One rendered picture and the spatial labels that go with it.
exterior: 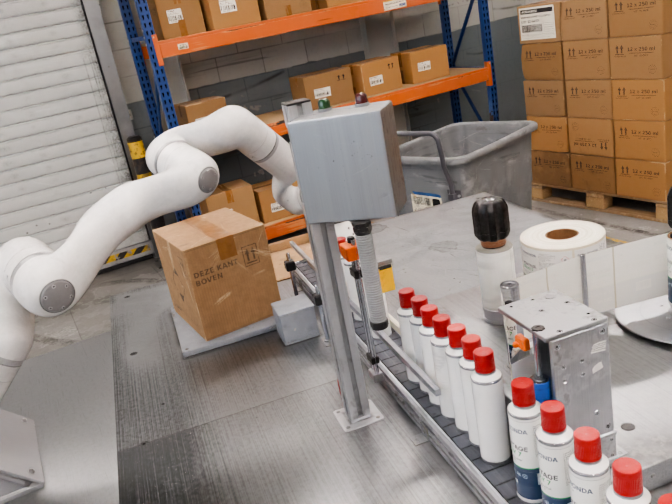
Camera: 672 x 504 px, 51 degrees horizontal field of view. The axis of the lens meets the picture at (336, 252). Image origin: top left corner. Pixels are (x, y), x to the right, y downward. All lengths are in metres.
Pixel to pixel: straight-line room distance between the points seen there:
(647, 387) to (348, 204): 0.66
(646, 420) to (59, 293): 1.11
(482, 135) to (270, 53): 2.29
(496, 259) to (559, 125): 3.54
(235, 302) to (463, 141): 2.85
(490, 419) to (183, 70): 4.84
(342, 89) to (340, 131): 4.32
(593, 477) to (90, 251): 1.04
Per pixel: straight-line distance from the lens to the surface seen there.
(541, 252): 1.73
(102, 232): 1.54
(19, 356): 1.58
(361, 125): 1.20
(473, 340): 1.21
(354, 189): 1.23
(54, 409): 1.94
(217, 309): 1.96
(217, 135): 1.64
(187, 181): 1.54
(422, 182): 3.87
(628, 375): 1.50
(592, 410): 1.19
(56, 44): 5.57
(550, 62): 5.07
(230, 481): 1.45
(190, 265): 1.90
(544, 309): 1.16
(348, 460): 1.41
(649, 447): 1.31
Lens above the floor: 1.66
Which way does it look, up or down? 19 degrees down
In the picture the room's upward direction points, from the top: 11 degrees counter-clockwise
